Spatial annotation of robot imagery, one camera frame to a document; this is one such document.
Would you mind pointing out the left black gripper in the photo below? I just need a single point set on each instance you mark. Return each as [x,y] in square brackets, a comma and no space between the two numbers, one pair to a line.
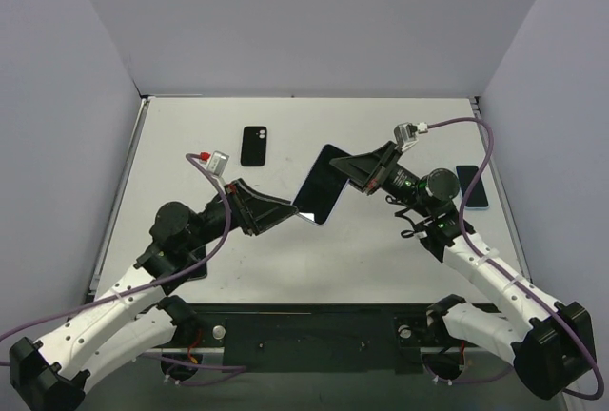
[244,206]

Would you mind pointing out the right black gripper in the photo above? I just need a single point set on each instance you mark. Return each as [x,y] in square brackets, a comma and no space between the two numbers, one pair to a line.
[381,168]

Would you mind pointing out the black phone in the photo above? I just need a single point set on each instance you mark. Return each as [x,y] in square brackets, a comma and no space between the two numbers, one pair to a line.
[196,258]

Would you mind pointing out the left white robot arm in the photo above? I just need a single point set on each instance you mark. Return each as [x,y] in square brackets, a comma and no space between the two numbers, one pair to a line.
[140,311]

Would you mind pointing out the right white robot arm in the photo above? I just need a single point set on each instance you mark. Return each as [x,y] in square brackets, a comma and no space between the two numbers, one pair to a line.
[548,343]

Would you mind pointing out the phone in blue case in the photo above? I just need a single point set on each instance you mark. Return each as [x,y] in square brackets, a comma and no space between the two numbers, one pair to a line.
[478,199]

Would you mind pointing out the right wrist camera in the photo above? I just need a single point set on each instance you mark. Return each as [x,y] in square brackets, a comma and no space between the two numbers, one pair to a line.
[406,135]

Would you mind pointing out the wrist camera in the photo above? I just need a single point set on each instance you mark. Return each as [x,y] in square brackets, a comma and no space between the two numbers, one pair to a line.
[406,135]
[210,164]

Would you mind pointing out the aluminium rail frame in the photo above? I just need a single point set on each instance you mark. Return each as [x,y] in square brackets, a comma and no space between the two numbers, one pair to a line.
[357,257]

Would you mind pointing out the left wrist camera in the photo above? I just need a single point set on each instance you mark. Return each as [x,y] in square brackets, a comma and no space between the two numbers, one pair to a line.
[210,164]

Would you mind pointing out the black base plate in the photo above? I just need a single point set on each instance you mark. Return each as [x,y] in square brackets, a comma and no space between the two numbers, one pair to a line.
[316,338]

